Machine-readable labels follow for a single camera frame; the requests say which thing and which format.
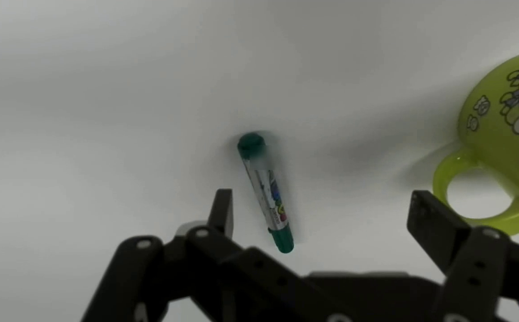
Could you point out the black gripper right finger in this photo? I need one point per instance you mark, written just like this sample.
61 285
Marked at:
480 262

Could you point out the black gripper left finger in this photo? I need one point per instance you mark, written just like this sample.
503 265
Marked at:
235 274

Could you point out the green capped marker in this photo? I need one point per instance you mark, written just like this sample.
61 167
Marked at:
265 190

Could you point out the green printed ceramic mug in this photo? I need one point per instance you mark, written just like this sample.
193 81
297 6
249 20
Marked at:
510 131

